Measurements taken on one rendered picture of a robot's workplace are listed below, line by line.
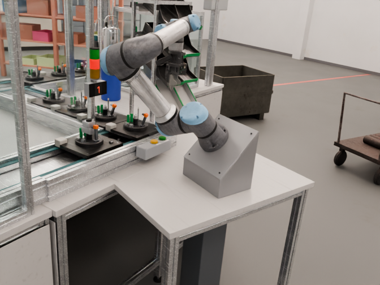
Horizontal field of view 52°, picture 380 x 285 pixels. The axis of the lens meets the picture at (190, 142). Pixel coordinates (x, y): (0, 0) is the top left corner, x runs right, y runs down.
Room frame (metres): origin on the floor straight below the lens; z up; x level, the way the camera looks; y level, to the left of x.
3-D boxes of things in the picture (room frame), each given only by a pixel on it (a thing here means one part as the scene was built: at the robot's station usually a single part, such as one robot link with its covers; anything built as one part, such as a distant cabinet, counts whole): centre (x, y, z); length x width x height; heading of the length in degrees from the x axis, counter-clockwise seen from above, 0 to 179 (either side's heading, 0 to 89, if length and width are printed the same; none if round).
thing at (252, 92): (5.73, -0.56, 0.34); 0.98 x 0.81 x 0.68; 120
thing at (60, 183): (1.80, 0.35, 0.91); 0.89 x 0.06 x 0.11; 147
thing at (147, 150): (1.93, 0.19, 0.93); 0.21 x 0.07 x 0.06; 147
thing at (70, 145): (1.83, 0.51, 0.96); 0.24 x 0.24 x 0.02; 57
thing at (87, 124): (1.84, 0.52, 1.06); 0.08 x 0.04 x 0.07; 57
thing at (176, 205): (1.81, -0.09, 0.84); 0.90 x 0.70 x 0.03; 128
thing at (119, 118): (2.25, 0.53, 1.01); 0.24 x 0.24 x 0.13; 57
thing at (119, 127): (2.11, 0.32, 1.01); 0.24 x 0.24 x 0.13; 57
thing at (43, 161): (1.88, 0.51, 0.91); 0.84 x 0.28 x 0.10; 147
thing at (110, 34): (3.06, 0.67, 1.32); 0.14 x 0.14 x 0.38
